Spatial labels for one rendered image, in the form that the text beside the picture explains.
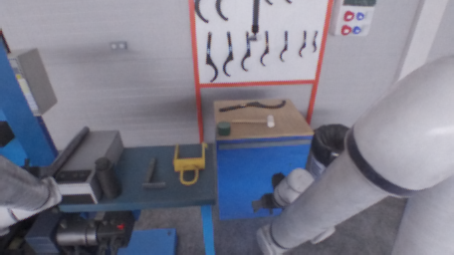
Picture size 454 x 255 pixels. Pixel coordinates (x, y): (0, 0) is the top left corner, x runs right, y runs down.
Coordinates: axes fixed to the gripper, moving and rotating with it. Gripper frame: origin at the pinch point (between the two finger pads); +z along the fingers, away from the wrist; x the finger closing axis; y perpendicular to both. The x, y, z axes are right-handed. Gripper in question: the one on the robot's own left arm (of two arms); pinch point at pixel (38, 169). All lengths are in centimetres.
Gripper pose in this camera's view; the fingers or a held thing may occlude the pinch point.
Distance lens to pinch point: 116.9
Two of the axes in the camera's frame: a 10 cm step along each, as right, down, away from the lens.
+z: -0.6, 1.1, 9.9
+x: -10.0, 0.5, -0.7
